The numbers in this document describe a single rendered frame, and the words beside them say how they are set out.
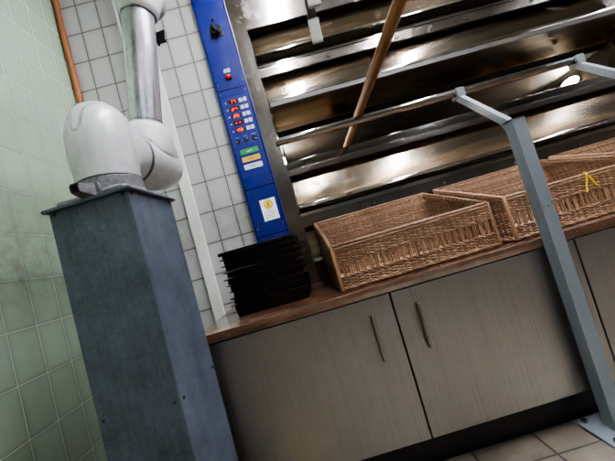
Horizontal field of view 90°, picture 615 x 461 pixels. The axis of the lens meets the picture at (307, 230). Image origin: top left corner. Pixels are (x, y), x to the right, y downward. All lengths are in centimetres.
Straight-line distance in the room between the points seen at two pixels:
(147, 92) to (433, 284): 109
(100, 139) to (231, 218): 77
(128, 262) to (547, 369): 121
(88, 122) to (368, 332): 94
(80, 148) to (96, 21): 128
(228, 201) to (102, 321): 88
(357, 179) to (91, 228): 112
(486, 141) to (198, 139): 143
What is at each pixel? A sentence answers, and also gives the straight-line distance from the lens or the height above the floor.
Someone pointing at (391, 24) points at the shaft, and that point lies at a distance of 85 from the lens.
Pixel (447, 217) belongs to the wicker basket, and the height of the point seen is 72.
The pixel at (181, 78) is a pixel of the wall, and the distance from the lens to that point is 183.
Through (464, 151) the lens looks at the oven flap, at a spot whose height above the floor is 99.
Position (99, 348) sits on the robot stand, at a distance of 89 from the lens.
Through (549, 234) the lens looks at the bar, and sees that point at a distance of 116.
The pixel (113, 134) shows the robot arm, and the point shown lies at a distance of 96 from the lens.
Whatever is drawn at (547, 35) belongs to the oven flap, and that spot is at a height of 139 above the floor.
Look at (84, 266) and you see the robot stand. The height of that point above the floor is 85.
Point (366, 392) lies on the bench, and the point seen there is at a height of 28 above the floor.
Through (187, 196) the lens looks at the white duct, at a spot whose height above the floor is 115.
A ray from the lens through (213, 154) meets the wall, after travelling 163.
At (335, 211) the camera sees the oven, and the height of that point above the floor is 88.
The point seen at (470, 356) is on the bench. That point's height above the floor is 30.
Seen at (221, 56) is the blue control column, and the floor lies 177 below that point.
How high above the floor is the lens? 74
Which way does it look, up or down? 3 degrees up
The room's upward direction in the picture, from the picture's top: 16 degrees counter-clockwise
